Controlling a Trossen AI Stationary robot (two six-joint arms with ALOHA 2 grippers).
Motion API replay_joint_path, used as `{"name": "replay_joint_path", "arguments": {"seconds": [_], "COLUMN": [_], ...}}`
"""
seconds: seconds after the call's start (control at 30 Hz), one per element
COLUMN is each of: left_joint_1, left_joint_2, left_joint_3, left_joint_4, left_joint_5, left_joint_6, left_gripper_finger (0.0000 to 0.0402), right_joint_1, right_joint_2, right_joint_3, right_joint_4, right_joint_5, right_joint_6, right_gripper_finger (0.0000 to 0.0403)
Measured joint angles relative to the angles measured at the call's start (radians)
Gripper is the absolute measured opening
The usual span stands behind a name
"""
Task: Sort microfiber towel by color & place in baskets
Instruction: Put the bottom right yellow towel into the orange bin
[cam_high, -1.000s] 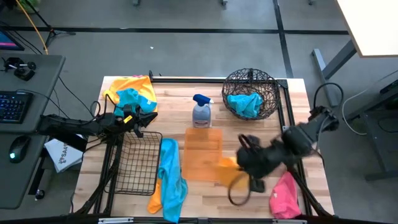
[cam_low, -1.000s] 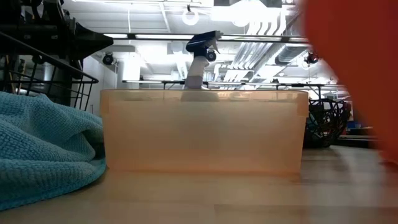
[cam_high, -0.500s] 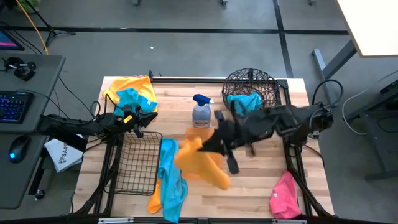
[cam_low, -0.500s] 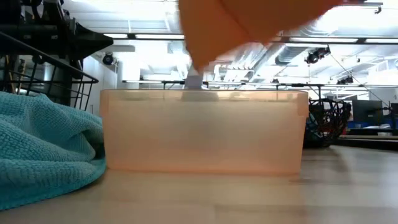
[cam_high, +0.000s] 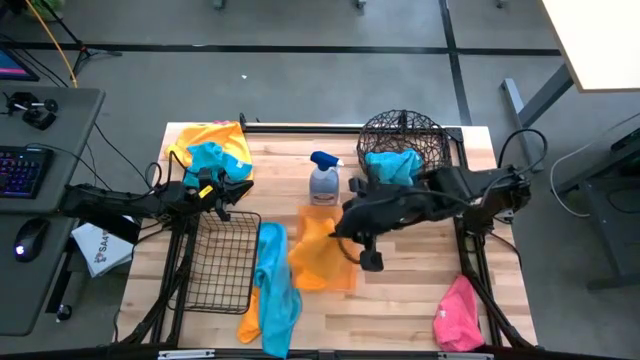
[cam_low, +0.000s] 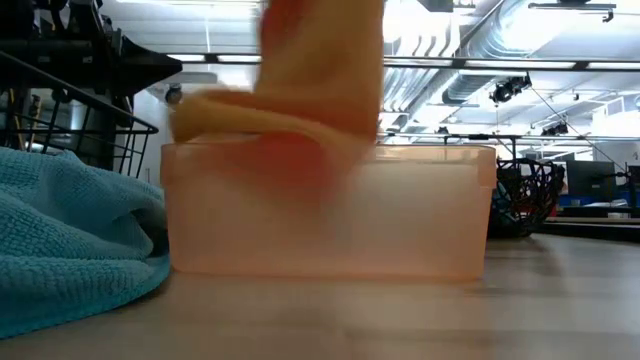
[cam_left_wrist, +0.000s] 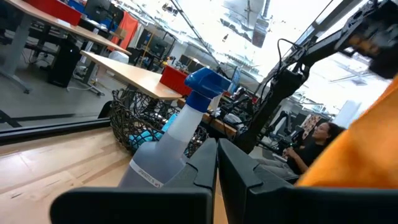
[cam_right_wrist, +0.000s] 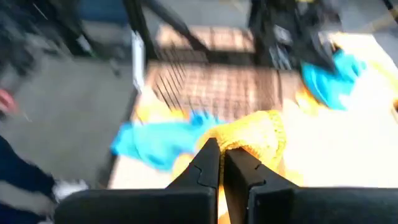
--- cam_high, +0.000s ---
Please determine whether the black round woven basket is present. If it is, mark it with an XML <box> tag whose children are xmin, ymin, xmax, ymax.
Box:
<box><xmin>356</xmin><ymin>109</ymin><xmax>454</xmax><ymax>187</ymax></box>

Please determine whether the large yellow microfiber towel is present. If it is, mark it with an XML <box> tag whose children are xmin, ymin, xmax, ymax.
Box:
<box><xmin>164</xmin><ymin>121</ymin><xmax>255</xmax><ymax>182</ymax></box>

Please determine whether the black tripod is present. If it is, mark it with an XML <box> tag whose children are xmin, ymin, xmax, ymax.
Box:
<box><xmin>37</xmin><ymin>0</ymin><xmax>123</xmax><ymax>77</ymax></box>

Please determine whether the yellow cable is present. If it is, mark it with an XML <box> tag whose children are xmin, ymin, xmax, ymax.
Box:
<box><xmin>24</xmin><ymin>0</ymin><xmax>79</xmax><ymax>89</ymax></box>

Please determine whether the black aluminium table frame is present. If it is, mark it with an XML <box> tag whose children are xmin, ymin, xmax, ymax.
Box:
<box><xmin>114</xmin><ymin>112</ymin><xmax>539</xmax><ymax>351</ymax></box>

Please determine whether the white cable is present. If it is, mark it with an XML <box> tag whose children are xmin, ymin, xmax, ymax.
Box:
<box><xmin>549</xmin><ymin>112</ymin><xmax>640</xmax><ymax>219</ymax></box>

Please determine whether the green object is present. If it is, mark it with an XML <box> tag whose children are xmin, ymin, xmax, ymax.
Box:
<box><xmin>27</xmin><ymin>0</ymin><xmax>66</xmax><ymax>21</ymax></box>

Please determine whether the white table top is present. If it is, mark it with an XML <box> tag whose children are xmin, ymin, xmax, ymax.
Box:
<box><xmin>541</xmin><ymin>0</ymin><xmax>640</xmax><ymax>94</ymax></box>

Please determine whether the dark grey workbench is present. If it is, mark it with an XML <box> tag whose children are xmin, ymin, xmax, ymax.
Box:
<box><xmin>554</xmin><ymin>113</ymin><xmax>640</xmax><ymax>292</ymax></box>

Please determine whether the grey table leg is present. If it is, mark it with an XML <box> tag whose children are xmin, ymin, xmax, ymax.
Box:
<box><xmin>500</xmin><ymin>64</ymin><xmax>575</xmax><ymax>174</ymax></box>

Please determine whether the silver metal bracket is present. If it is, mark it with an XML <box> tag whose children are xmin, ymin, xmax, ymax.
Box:
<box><xmin>157</xmin><ymin>349</ymin><xmax>217</xmax><ymax>360</ymax></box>
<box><xmin>438</xmin><ymin>351</ymin><xmax>494</xmax><ymax>360</ymax></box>

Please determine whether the translucent orange plastic bin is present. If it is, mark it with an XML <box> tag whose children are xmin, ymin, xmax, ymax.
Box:
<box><xmin>296</xmin><ymin>203</ymin><xmax>360</xmax><ymax>293</ymax></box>

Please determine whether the orange microfiber towel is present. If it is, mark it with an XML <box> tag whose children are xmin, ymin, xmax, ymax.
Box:
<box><xmin>288</xmin><ymin>214</ymin><xmax>359</xmax><ymax>293</ymax></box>
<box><xmin>236</xmin><ymin>286</ymin><xmax>263</xmax><ymax>345</ymax></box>

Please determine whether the black floor cable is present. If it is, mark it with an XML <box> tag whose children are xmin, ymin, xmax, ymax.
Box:
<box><xmin>93</xmin><ymin>122</ymin><xmax>154</xmax><ymax>191</ymax></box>

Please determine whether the grey desk top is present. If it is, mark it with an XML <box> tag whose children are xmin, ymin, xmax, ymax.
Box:
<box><xmin>0</xmin><ymin>212</ymin><xmax>69</xmax><ymax>337</ymax></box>
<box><xmin>0</xmin><ymin>87</ymin><xmax>107</xmax><ymax>216</ymax></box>

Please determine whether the computer monitor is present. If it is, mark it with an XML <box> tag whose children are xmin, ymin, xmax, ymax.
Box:
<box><xmin>0</xmin><ymin>45</ymin><xmax>40</xmax><ymax>83</ymax></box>

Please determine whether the black clamp mount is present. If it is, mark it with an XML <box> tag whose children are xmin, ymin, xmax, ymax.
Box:
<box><xmin>3</xmin><ymin>91</ymin><xmax>60</xmax><ymax>132</ymax></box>

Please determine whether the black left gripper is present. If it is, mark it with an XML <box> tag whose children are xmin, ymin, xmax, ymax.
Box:
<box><xmin>193</xmin><ymin>167</ymin><xmax>255</xmax><ymax>222</ymax></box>

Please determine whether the black rectangular wire basket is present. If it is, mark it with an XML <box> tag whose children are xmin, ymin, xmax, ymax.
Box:
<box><xmin>167</xmin><ymin>209</ymin><xmax>262</xmax><ymax>315</ymax></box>

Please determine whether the black desk support beam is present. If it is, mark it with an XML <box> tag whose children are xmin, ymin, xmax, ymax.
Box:
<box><xmin>97</xmin><ymin>213</ymin><xmax>142</xmax><ymax>245</ymax></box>

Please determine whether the black computer mouse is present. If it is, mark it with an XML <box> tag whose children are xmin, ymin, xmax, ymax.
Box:
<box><xmin>13</xmin><ymin>218</ymin><xmax>51</xmax><ymax>264</ymax></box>

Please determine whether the spray bottle with blue trigger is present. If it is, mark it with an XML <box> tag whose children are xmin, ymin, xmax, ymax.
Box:
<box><xmin>308</xmin><ymin>150</ymin><xmax>345</xmax><ymax>207</ymax></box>

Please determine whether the blue microfiber towel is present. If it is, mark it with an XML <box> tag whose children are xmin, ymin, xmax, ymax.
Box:
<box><xmin>253</xmin><ymin>221</ymin><xmax>303</xmax><ymax>359</ymax></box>
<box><xmin>364</xmin><ymin>148</ymin><xmax>425</xmax><ymax>186</ymax></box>
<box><xmin>183</xmin><ymin>141</ymin><xmax>254</xmax><ymax>189</ymax></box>

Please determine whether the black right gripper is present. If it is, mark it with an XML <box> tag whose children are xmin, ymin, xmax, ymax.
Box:
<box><xmin>329</xmin><ymin>175</ymin><xmax>421</xmax><ymax>274</ymax></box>

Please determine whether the backlit black keyboard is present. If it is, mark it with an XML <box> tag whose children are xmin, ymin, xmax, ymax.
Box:
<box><xmin>0</xmin><ymin>145</ymin><xmax>55</xmax><ymax>200</ymax></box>

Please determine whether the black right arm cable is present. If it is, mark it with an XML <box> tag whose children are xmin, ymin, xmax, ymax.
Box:
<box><xmin>482</xmin><ymin>128</ymin><xmax>549</xmax><ymax>201</ymax></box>

